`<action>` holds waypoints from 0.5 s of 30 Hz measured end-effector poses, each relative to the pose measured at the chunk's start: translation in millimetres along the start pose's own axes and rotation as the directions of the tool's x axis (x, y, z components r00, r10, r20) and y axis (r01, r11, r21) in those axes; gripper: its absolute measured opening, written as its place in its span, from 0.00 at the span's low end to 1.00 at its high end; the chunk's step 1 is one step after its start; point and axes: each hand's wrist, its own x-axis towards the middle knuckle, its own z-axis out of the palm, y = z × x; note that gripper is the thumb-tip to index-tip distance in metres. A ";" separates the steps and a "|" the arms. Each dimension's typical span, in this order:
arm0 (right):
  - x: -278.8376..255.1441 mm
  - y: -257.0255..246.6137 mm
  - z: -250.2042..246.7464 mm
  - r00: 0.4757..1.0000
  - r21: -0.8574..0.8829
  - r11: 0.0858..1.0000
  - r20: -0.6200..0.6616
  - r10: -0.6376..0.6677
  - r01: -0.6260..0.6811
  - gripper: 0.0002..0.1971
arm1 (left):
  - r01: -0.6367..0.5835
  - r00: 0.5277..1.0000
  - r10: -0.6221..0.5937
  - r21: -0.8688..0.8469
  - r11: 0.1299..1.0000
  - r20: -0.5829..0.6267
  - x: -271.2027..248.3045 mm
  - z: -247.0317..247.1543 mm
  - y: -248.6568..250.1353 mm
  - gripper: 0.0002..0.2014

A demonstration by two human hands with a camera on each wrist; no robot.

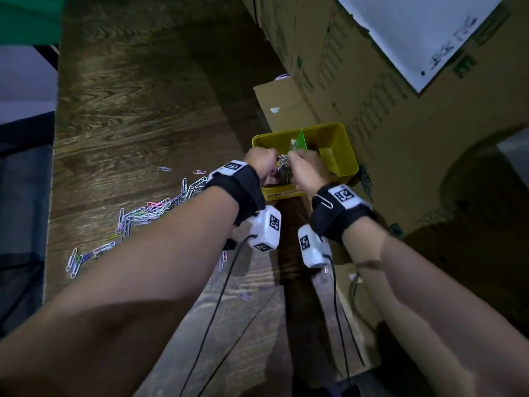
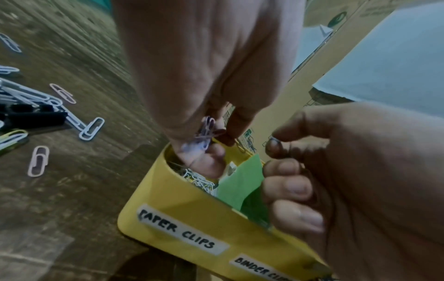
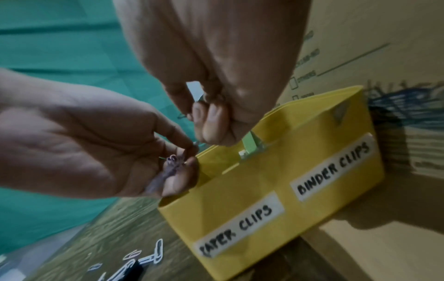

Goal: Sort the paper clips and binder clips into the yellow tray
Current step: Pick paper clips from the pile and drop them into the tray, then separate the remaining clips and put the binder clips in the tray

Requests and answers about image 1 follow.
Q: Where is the black camera cable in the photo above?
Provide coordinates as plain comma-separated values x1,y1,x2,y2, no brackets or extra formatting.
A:
180,234,257,397
324,255,352,397

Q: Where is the yellow plastic tray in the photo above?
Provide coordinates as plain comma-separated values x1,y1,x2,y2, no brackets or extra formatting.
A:
252,122,359,202

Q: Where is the person's left hand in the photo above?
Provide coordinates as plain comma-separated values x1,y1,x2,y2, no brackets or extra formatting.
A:
244,147,280,187

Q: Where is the person's left forearm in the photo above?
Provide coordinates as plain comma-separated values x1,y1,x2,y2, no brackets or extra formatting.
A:
0,185,240,397

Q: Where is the person's right hand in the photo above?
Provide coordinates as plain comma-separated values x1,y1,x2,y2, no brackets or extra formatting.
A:
287,149,334,199

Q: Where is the pile of coloured paper clips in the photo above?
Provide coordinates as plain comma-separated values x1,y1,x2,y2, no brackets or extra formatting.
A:
66,166,228,302

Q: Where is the black stand frame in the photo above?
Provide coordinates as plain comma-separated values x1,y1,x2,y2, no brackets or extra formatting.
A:
33,44,61,71

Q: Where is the green cloth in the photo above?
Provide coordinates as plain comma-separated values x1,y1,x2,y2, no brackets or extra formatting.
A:
0,0,77,47

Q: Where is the heap of paper clips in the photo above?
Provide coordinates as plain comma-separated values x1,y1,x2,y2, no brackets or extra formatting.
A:
274,154,294,185

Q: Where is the black wrist strap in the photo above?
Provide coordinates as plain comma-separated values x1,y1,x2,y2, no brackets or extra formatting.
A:
203,160,267,227
310,182,377,244

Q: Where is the white paper sheet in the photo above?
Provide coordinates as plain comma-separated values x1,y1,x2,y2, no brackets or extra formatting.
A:
497,127,529,178
333,0,507,94

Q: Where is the flat cardboard sheet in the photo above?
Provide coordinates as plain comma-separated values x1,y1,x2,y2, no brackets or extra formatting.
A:
252,78,383,377

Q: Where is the large printed cardboard box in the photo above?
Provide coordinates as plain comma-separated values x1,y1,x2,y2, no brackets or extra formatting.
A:
287,0,529,244

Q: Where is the person's right forearm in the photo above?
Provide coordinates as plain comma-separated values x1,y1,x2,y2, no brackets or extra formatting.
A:
342,217,529,397

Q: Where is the black left wrist strap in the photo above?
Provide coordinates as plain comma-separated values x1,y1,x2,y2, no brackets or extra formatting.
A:
203,160,267,227

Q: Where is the black left camera cable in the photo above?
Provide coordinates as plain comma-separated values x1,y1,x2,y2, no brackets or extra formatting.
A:
180,234,257,397

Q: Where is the black right wrist strap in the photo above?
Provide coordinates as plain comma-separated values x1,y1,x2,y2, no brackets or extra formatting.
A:
310,182,377,244

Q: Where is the green divider card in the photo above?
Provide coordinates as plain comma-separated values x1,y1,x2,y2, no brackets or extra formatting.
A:
289,128,309,152

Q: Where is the black right camera cable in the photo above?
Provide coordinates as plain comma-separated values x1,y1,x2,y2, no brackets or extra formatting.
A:
324,255,352,397

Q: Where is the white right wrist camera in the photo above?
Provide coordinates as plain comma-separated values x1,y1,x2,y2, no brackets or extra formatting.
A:
297,223,333,269

